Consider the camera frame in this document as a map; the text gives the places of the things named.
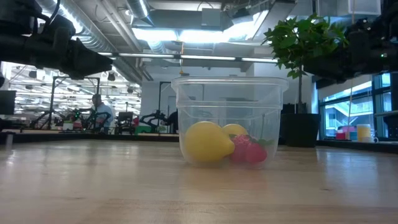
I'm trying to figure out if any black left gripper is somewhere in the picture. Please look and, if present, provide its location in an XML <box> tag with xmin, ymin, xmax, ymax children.
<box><xmin>29</xmin><ymin>27</ymin><xmax>113</xmax><ymax>80</ymax></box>

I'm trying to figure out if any red strawberry with green leaves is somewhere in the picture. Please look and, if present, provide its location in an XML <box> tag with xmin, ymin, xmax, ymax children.
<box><xmin>244</xmin><ymin>138</ymin><xmax>276</xmax><ymax>165</ymax></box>

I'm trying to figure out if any green distant box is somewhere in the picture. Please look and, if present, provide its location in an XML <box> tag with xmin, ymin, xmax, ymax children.
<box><xmin>134</xmin><ymin>125</ymin><xmax>153</xmax><ymax>135</ymax></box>

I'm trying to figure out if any person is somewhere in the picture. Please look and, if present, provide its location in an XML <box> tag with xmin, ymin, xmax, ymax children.
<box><xmin>90</xmin><ymin>93</ymin><xmax>115</xmax><ymax>134</ymax></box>
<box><xmin>165</xmin><ymin>109</ymin><xmax>180</xmax><ymax>134</ymax></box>

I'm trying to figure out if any silver ventilation duct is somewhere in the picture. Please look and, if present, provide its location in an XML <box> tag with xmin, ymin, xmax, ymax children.
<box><xmin>126</xmin><ymin>0</ymin><xmax>155</xmax><ymax>27</ymax></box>

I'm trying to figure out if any black aluminium table frame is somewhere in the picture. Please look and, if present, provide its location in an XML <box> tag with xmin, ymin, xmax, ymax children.
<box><xmin>0</xmin><ymin>132</ymin><xmax>318</xmax><ymax>147</ymax></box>

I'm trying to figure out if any pink plastic raspberry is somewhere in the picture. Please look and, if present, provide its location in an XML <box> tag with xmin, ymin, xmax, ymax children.
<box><xmin>229</xmin><ymin>134</ymin><xmax>253</xmax><ymax>164</ymax></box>

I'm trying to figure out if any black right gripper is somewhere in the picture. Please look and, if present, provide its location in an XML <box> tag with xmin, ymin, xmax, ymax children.
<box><xmin>303</xmin><ymin>27</ymin><xmax>376</xmax><ymax>82</ymax></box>

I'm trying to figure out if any pink box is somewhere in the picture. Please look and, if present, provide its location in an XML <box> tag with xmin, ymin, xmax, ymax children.
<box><xmin>335</xmin><ymin>126</ymin><xmax>356</xmax><ymax>141</ymax></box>

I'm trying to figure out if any long ceiling light bar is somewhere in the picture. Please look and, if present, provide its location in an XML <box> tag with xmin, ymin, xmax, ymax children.
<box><xmin>98</xmin><ymin>52</ymin><xmax>279</xmax><ymax>63</ymax></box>

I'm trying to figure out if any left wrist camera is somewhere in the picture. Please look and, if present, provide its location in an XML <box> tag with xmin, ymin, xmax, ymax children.
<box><xmin>46</xmin><ymin>14</ymin><xmax>76</xmax><ymax>40</ymax></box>

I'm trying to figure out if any black distant monitor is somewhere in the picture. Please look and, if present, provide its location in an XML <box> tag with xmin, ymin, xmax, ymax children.
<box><xmin>0</xmin><ymin>90</ymin><xmax>17</xmax><ymax>115</ymax></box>

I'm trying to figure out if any green potted plant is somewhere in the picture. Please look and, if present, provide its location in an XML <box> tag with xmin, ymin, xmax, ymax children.
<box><xmin>263</xmin><ymin>12</ymin><xmax>349</xmax><ymax>147</ymax></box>

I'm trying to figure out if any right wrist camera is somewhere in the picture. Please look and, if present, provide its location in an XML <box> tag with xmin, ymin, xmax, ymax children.
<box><xmin>341</xmin><ymin>17</ymin><xmax>373</xmax><ymax>38</ymax></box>

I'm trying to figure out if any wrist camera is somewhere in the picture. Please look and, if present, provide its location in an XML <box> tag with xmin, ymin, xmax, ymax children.
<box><xmin>341</xmin><ymin>17</ymin><xmax>373</xmax><ymax>38</ymax></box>
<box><xmin>46</xmin><ymin>14</ymin><xmax>76</xmax><ymax>40</ymax></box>

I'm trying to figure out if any clear plastic tupperware container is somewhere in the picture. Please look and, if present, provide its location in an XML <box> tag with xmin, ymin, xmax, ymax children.
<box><xmin>170</xmin><ymin>76</ymin><xmax>290</xmax><ymax>169</ymax></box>

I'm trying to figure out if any dark side desk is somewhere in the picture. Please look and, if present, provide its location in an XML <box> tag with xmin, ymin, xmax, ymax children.
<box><xmin>317</xmin><ymin>139</ymin><xmax>398</xmax><ymax>154</ymax></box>

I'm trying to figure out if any yellow plastic lemon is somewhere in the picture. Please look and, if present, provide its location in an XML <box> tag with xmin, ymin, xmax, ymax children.
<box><xmin>221</xmin><ymin>123</ymin><xmax>249</xmax><ymax>137</ymax></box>
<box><xmin>183</xmin><ymin>121</ymin><xmax>236</xmax><ymax>165</ymax></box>

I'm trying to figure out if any yellow cup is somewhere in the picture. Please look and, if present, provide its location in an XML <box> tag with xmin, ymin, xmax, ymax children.
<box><xmin>356</xmin><ymin>124</ymin><xmax>372</xmax><ymax>143</ymax></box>

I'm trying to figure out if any black distant station frame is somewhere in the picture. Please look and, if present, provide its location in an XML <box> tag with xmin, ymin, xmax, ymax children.
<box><xmin>49</xmin><ymin>75</ymin><xmax>101</xmax><ymax>130</ymax></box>
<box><xmin>157</xmin><ymin>80</ymin><xmax>175</xmax><ymax>134</ymax></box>

